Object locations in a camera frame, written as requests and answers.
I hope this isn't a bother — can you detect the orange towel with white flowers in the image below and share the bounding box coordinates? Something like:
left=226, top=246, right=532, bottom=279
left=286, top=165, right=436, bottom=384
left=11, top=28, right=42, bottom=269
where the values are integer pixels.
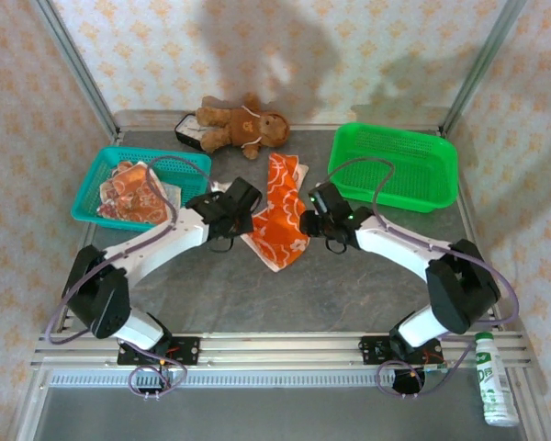
left=239, top=152, right=312, bottom=273

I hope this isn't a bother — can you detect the orange towel with animal faces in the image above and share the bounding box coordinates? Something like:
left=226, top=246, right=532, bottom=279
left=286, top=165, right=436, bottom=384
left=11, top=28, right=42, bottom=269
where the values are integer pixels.
left=96, top=160, right=178, bottom=225

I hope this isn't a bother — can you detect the teal plastic basket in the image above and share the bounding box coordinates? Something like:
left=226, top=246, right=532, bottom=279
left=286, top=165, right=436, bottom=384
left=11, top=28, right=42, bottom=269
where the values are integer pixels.
left=70, top=145, right=213, bottom=238

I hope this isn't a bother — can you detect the black alarm clock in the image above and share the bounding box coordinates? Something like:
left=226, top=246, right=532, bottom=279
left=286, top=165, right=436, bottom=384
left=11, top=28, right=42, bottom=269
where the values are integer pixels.
left=173, top=113, right=208, bottom=149

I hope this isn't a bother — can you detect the brown teddy bear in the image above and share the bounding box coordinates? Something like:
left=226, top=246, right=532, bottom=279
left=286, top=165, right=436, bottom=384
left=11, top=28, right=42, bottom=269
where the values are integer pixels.
left=195, top=91, right=293, bottom=161

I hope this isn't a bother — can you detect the green plastic basket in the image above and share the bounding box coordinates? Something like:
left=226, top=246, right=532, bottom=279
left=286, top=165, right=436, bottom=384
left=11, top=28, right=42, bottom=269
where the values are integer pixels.
left=326, top=121, right=460, bottom=215

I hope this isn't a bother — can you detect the white and green plastic bottle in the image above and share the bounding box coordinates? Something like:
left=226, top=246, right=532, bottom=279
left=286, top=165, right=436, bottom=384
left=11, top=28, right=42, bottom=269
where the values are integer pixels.
left=473, top=331, right=521, bottom=428

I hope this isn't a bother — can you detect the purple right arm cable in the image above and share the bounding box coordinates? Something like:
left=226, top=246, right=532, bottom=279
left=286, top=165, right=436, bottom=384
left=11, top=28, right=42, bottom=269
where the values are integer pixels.
left=326, top=156, right=520, bottom=344

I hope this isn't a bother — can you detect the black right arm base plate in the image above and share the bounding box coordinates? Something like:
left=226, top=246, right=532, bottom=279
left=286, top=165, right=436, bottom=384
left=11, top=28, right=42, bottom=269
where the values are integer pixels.
left=360, top=335, right=442, bottom=367

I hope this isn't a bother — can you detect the aluminium mounting rail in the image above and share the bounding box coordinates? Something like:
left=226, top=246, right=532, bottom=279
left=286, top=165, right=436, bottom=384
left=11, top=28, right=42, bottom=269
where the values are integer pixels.
left=30, top=331, right=534, bottom=368

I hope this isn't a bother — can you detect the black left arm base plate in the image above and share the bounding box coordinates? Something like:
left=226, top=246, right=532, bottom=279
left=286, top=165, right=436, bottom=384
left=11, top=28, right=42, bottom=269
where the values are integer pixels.
left=117, top=336, right=201, bottom=368

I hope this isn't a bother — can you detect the slotted grey cable duct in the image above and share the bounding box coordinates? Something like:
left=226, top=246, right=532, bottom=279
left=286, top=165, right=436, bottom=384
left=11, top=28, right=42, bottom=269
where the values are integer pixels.
left=45, top=370, right=483, bottom=388

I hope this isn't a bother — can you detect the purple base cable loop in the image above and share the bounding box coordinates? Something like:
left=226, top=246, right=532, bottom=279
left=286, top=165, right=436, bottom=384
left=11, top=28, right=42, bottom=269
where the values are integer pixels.
left=376, top=357, right=446, bottom=399
left=128, top=353, right=189, bottom=401

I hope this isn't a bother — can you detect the aluminium frame post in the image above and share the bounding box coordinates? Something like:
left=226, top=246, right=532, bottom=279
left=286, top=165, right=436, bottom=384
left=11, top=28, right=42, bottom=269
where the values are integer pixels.
left=440, top=0, right=529, bottom=137
left=35, top=0, right=120, bottom=139

